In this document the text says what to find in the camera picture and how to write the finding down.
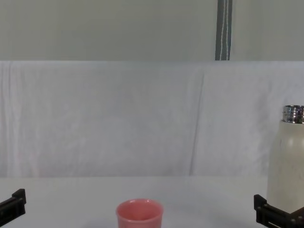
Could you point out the white draped backdrop cloth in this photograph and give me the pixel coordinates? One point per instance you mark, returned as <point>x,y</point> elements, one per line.
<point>118,118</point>

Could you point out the grey striped post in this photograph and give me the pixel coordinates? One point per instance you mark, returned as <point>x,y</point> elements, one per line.
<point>223,28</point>

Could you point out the white table cloth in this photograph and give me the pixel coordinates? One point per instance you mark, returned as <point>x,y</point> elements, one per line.
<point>71,202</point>

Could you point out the pink cup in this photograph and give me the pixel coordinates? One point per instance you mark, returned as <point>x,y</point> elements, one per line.
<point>139,217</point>

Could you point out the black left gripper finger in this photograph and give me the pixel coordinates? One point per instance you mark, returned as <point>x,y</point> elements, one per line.
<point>18,202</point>

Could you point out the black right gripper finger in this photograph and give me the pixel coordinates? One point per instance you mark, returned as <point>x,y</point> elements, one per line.
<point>261,210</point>
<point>300,219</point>

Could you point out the cream vacuum bottle steel neck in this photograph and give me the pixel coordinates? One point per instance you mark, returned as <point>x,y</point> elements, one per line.
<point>288,161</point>

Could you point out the white curtain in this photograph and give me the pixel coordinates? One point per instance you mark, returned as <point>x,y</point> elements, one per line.
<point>268,28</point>
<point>107,28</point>

